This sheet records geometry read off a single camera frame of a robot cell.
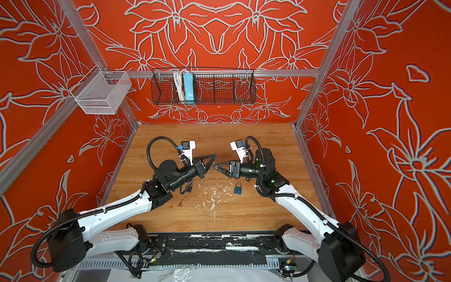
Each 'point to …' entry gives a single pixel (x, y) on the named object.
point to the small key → (180, 204)
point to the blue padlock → (238, 189)
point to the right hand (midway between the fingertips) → (215, 169)
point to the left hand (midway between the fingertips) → (215, 155)
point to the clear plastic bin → (101, 92)
